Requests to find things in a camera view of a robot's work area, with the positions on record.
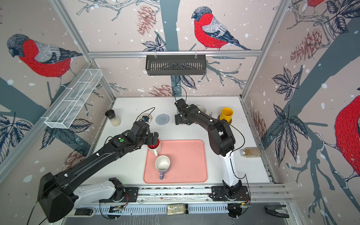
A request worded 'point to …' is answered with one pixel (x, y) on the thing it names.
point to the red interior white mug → (155, 149)
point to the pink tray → (188, 159)
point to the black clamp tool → (280, 212)
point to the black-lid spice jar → (114, 120)
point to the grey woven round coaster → (162, 119)
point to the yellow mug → (227, 114)
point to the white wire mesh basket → (59, 118)
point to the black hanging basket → (176, 65)
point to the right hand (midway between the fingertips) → (181, 120)
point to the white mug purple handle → (162, 163)
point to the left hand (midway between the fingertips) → (154, 131)
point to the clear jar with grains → (251, 152)
